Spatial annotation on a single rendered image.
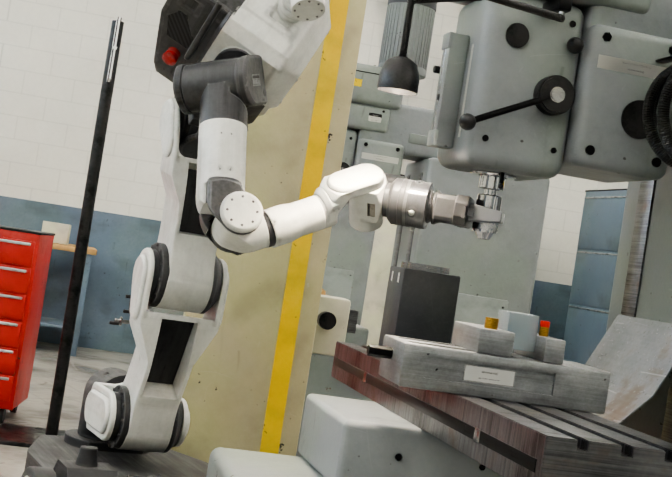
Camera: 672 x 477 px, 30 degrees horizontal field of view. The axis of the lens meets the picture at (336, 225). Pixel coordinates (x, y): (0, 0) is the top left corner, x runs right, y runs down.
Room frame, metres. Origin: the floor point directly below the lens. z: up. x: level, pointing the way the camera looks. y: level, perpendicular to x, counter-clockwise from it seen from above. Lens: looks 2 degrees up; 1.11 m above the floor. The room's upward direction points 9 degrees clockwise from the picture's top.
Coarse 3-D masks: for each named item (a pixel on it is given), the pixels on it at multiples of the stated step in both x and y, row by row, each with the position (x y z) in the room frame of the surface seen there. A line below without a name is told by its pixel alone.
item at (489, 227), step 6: (480, 204) 2.30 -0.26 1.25; (486, 204) 2.30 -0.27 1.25; (492, 204) 2.29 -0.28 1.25; (498, 204) 2.30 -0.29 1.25; (498, 210) 2.30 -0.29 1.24; (474, 222) 2.31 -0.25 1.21; (480, 222) 2.30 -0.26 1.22; (486, 222) 2.29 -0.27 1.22; (492, 222) 2.30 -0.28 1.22; (474, 228) 2.31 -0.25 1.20; (480, 228) 2.30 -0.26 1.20; (486, 228) 2.29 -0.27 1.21; (492, 228) 2.30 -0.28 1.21
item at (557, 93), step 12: (540, 84) 2.20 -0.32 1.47; (552, 84) 2.20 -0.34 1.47; (564, 84) 2.20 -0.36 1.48; (540, 96) 2.20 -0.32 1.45; (552, 96) 2.20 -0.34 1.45; (564, 96) 2.20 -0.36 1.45; (504, 108) 2.18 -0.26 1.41; (516, 108) 2.19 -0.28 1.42; (540, 108) 2.21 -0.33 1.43; (552, 108) 2.20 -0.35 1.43; (564, 108) 2.21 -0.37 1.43; (468, 120) 2.16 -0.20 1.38; (480, 120) 2.17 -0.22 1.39
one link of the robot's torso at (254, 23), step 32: (192, 0) 2.42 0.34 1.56; (224, 0) 2.41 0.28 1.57; (256, 0) 2.45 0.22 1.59; (160, 32) 2.51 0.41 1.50; (192, 32) 2.48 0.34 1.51; (224, 32) 2.40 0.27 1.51; (256, 32) 2.41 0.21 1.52; (288, 32) 2.45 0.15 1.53; (320, 32) 2.53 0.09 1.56; (160, 64) 2.58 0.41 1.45; (288, 64) 2.43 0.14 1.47
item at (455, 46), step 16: (448, 32) 2.28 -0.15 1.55; (448, 48) 2.27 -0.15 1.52; (464, 48) 2.28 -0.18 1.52; (448, 64) 2.27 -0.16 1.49; (464, 64) 2.28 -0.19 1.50; (448, 80) 2.27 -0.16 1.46; (448, 96) 2.27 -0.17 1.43; (448, 112) 2.27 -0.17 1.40; (432, 128) 2.29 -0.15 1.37; (448, 128) 2.28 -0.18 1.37; (432, 144) 2.27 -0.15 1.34; (448, 144) 2.28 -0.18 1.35
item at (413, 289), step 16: (400, 272) 2.64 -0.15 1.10; (416, 272) 2.59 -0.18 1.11; (432, 272) 2.60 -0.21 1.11; (448, 272) 2.64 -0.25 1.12; (400, 288) 2.60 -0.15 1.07; (416, 288) 2.59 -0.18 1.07; (432, 288) 2.60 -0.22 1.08; (448, 288) 2.60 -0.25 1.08; (400, 304) 2.59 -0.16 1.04; (416, 304) 2.59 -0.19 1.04; (432, 304) 2.60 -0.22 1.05; (448, 304) 2.60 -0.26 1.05; (384, 320) 2.77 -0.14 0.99; (400, 320) 2.59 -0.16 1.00; (416, 320) 2.59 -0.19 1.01; (432, 320) 2.60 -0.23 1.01; (448, 320) 2.60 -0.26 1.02; (400, 336) 2.59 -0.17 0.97; (416, 336) 2.59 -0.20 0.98; (432, 336) 2.60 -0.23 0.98; (448, 336) 2.60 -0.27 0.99
